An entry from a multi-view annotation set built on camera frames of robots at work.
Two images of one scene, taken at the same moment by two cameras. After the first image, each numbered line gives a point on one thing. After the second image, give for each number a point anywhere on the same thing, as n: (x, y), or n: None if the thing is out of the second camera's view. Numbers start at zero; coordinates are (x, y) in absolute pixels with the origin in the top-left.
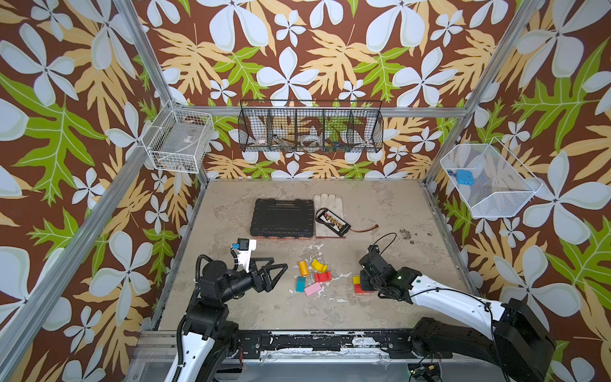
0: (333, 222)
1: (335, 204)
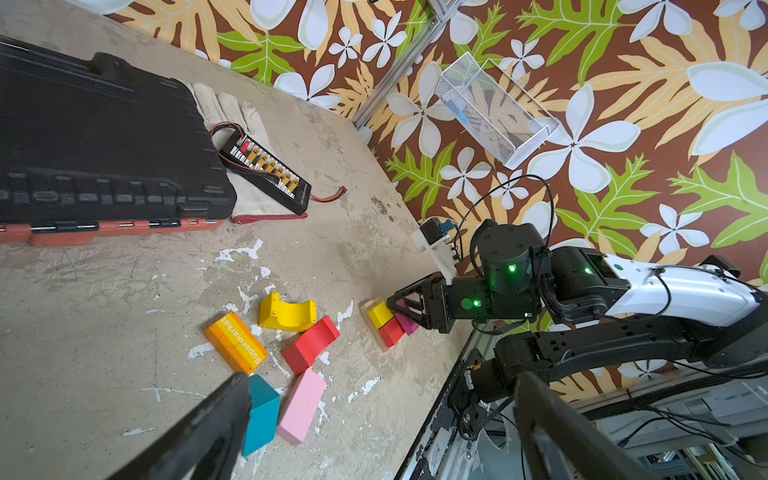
0: (279, 179)
1: (254, 201)
